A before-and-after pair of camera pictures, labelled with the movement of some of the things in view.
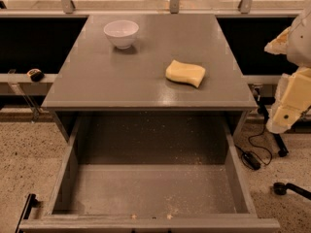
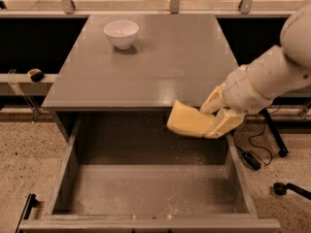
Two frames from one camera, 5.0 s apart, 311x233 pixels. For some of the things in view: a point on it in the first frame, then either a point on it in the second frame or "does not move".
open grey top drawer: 152,173 does not move
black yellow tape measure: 36,75 does not move
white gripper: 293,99 → 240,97
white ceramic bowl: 121,32 does not move
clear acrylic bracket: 13,82 does not move
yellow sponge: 189,74 → 185,119
